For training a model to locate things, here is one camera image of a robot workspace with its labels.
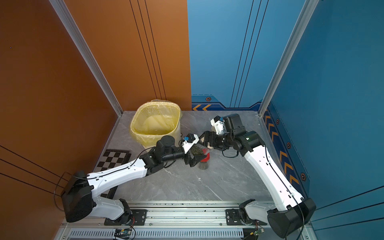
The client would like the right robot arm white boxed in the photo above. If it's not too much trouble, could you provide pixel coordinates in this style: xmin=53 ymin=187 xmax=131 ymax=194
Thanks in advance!
xmin=200 ymin=131 xmax=316 ymax=238

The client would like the beige jar lid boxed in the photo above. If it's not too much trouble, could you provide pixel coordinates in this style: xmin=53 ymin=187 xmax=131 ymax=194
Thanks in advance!
xmin=199 ymin=131 xmax=214 ymax=149

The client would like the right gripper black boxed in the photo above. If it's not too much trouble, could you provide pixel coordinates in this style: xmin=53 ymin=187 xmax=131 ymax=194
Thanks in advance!
xmin=196 ymin=130 xmax=236 ymax=150

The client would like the black white checkerboard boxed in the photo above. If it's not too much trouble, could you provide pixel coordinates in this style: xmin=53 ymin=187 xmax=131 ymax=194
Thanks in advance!
xmin=95 ymin=149 xmax=132 ymax=200

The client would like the glass jar red lid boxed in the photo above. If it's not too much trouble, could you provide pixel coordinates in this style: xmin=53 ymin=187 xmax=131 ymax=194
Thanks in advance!
xmin=198 ymin=149 xmax=210 ymax=170

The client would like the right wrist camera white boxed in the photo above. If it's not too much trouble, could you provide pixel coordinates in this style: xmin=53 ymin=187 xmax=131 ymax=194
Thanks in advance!
xmin=210 ymin=116 xmax=227 ymax=135

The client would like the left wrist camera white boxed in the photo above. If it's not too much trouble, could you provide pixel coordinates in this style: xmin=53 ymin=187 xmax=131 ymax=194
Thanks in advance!
xmin=181 ymin=134 xmax=199 ymax=154

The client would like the aluminium corner post right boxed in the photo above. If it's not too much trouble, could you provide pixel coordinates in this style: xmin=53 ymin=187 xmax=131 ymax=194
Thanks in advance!
xmin=258 ymin=0 xmax=319 ymax=118

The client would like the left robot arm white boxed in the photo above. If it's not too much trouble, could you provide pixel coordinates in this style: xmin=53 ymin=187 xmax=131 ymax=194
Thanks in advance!
xmin=61 ymin=134 xmax=209 ymax=225

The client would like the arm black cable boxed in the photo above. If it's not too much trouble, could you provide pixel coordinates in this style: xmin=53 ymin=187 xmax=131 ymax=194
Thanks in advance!
xmin=53 ymin=146 xmax=157 ymax=212
xmin=221 ymin=146 xmax=305 ymax=240

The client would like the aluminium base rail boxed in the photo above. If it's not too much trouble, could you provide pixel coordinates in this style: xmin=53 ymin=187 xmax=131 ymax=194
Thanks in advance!
xmin=54 ymin=201 xmax=279 ymax=240

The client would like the green circuit board right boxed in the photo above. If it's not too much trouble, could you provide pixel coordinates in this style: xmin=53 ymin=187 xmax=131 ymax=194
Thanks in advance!
xmin=249 ymin=228 xmax=265 ymax=238

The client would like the green circuit board left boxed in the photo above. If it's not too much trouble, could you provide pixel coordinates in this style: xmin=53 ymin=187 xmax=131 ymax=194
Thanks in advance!
xmin=114 ymin=229 xmax=133 ymax=240

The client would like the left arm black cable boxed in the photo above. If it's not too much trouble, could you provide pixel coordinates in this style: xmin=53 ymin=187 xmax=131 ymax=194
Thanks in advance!
xmin=53 ymin=146 xmax=157 ymax=212

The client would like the aluminium corner post left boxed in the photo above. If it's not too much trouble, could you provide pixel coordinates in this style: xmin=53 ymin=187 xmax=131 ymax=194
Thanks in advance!
xmin=50 ymin=0 xmax=124 ymax=118

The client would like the green circuit board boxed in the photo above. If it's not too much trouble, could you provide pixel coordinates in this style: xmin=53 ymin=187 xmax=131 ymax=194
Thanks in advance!
xmin=249 ymin=228 xmax=265 ymax=238
xmin=114 ymin=229 xmax=133 ymax=240

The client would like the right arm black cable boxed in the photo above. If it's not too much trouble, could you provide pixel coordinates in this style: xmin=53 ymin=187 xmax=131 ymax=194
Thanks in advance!
xmin=221 ymin=146 xmax=305 ymax=240

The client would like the cream waste basket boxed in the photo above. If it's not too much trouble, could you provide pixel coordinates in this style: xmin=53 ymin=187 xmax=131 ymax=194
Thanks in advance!
xmin=130 ymin=101 xmax=183 ymax=148

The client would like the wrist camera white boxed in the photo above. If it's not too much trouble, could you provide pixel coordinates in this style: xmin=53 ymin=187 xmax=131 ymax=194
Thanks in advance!
xmin=181 ymin=134 xmax=199 ymax=154
xmin=210 ymin=116 xmax=227 ymax=135

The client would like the aluminium corner post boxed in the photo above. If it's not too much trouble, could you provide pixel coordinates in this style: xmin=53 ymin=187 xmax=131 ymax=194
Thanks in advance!
xmin=258 ymin=0 xmax=319 ymax=118
xmin=50 ymin=0 xmax=124 ymax=118

